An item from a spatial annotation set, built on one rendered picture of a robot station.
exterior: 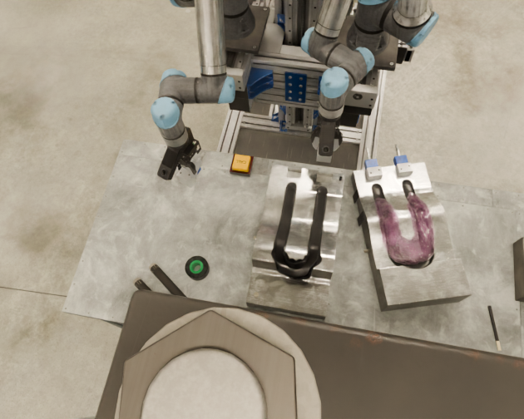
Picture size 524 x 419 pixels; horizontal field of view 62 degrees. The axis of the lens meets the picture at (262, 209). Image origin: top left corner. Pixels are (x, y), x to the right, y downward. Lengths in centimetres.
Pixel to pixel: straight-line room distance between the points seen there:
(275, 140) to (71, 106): 142
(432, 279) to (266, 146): 128
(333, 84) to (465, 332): 89
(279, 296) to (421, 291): 44
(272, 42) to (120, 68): 160
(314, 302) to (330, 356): 118
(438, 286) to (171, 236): 91
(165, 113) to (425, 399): 107
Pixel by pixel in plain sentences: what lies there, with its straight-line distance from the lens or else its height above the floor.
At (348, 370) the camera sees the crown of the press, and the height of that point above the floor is 201.
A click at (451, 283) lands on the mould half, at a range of 149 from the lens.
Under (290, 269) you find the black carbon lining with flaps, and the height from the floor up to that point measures 87.
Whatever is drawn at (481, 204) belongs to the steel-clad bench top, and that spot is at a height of 80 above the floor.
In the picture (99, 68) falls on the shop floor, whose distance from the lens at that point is 330.
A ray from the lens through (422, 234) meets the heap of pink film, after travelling 153.
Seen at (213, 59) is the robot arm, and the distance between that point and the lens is 127.
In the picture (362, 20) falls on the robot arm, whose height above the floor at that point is 117.
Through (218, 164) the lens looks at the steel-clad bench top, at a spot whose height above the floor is 80.
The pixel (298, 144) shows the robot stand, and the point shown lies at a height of 21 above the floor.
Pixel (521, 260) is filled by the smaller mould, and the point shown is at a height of 85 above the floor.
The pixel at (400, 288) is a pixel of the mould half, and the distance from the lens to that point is 144.
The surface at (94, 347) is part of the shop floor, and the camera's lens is 249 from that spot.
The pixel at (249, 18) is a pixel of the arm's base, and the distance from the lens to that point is 174.
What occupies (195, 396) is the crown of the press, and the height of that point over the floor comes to 206.
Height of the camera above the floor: 227
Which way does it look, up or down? 66 degrees down
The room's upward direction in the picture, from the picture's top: 8 degrees counter-clockwise
